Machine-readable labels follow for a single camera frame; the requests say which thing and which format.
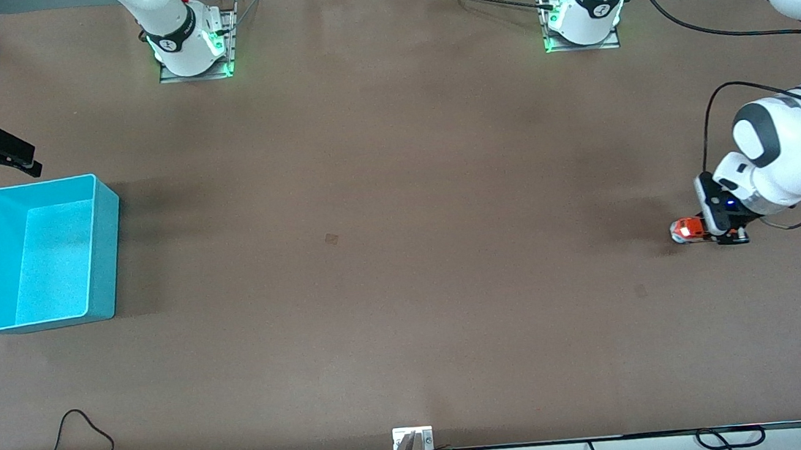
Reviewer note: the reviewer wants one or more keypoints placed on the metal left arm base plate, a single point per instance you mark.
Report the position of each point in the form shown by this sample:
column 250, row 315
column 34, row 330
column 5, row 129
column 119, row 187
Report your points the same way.
column 585, row 47

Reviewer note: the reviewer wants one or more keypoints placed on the orange toy bus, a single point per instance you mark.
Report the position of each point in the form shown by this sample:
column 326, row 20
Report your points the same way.
column 687, row 229

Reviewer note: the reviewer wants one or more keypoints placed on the blue plastic box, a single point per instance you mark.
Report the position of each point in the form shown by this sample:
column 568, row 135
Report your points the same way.
column 43, row 252

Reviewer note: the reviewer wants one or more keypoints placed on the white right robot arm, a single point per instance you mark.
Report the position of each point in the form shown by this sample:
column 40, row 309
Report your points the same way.
column 168, row 19

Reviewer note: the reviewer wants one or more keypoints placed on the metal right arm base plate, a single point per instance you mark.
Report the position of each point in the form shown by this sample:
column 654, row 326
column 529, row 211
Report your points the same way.
column 195, row 76

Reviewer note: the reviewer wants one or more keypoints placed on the white bracket plate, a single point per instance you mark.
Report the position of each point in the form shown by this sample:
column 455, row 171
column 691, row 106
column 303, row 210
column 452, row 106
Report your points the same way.
column 425, row 437

